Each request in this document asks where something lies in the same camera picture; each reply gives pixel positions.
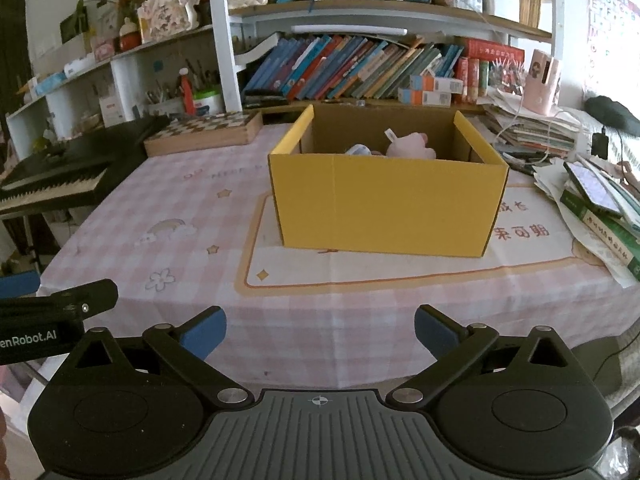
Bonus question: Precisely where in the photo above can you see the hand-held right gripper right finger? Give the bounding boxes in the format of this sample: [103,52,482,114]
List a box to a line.
[386,305,581,407]

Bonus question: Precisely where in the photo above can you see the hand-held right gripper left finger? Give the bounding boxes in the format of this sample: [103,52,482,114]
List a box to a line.
[62,306,254,407]

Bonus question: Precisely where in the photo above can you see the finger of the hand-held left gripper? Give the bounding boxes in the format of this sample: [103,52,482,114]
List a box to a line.
[0,270,41,300]
[0,280,119,322]

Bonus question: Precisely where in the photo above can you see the yellow cardboard box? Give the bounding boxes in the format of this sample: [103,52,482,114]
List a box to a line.
[267,103,511,259]

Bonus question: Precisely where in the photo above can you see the pink pig plush toy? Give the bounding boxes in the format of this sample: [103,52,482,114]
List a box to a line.
[384,129,436,159]

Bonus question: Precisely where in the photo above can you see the desktop with pink checked tablecloth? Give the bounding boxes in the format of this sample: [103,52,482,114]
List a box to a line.
[37,120,640,391]

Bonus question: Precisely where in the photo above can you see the cream desk mat orange border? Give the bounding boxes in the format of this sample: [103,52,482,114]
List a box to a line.
[235,182,618,297]

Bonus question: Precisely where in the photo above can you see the black electronic keyboard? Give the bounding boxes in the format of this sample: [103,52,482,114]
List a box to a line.
[0,115,171,218]

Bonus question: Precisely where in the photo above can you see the white box red label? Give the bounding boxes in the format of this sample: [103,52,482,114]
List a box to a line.
[98,96,126,128]

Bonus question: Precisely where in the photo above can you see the pile of loose white papers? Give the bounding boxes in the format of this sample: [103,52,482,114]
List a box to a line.
[532,160,640,288]

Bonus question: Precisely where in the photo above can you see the thick green book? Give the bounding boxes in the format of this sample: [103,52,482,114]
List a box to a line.
[560,187,640,281]

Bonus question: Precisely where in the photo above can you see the wooden chess board box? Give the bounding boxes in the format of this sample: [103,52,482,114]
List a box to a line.
[144,111,264,157]

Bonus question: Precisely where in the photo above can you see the blue tissue pack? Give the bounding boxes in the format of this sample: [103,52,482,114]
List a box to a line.
[32,72,68,95]

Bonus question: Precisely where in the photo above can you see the pen holder with brushes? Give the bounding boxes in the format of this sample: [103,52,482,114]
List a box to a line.
[145,77,186,117]

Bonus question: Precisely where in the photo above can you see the smartphone with pale screen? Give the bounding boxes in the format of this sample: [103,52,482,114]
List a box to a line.
[563,160,628,218]

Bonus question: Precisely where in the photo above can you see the stack of papers and booklets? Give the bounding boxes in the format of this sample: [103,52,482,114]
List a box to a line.
[480,87,596,161]

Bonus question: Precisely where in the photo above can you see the orange red tube bottle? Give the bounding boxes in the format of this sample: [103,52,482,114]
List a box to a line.
[181,72,196,115]

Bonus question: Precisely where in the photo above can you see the white jar green lid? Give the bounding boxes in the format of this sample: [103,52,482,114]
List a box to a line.
[194,90,223,116]

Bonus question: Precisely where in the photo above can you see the flat white box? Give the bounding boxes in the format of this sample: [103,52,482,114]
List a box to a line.
[64,55,98,77]

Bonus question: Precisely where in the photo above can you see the orange white small box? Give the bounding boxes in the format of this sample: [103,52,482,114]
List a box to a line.
[398,88,451,107]
[410,75,464,93]

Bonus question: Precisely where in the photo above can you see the red round jar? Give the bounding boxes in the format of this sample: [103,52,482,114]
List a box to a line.
[118,17,143,51]

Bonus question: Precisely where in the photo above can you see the dark framed card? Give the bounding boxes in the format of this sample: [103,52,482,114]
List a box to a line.
[60,12,90,43]

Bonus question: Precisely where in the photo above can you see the colourful pen bundle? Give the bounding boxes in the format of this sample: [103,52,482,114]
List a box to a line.
[492,57,526,96]

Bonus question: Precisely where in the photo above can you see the pink holder with figure print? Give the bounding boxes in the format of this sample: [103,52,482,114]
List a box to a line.
[522,49,562,113]

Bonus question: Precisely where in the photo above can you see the white bookshelf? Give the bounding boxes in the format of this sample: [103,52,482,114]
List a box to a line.
[5,0,556,161]

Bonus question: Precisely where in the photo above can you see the row of leaning thin books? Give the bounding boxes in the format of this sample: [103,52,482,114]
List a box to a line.
[243,34,468,102]

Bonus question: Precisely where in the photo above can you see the black pouch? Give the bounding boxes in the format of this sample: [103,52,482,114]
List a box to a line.
[585,96,640,137]

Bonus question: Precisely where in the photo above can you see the red flat box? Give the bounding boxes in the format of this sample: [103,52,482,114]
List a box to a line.
[467,38,526,61]

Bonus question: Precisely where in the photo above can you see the white folder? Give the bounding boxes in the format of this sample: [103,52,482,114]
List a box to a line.
[235,32,281,68]

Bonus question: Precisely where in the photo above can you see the white light bar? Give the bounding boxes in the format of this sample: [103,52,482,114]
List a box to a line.
[291,24,407,37]

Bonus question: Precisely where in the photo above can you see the wall poster with letters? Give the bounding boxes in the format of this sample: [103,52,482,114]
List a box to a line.
[585,0,640,96]

